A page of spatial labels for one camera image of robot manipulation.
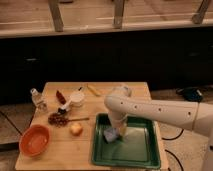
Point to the yellow banana piece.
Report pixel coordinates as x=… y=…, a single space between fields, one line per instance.
x=94 y=90

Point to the wooden chair leg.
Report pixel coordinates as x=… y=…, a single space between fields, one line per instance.
x=118 y=13
x=56 y=15
x=199 y=15

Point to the small yellow apple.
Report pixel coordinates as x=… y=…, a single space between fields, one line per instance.
x=76 y=129

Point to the wooden chair leg left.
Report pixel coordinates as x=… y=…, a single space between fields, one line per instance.
x=56 y=15

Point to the white dish brush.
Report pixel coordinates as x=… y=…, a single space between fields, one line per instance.
x=76 y=99

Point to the orange bowl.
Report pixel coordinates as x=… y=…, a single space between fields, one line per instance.
x=34 y=140

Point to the green plastic tray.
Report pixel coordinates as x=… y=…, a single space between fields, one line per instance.
x=137 y=149

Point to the clear spray bottle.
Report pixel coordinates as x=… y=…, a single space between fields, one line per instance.
x=38 y=100

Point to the wooden chair leg right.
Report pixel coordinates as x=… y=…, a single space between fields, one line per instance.
x=199 y=15

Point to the dark object on floor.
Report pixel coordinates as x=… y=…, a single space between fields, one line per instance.
x=191 y=94

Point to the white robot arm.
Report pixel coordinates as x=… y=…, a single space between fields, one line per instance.
x=192 y=116

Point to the wooden chair leg middle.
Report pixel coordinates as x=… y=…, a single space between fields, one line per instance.
x=118 y=13

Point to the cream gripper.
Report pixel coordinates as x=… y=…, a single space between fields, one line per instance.
x=120 y=126

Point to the spoon with brown beans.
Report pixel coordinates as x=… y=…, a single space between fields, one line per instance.
x=58 y=120

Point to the blue sponge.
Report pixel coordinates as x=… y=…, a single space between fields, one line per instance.
x=110 y=134

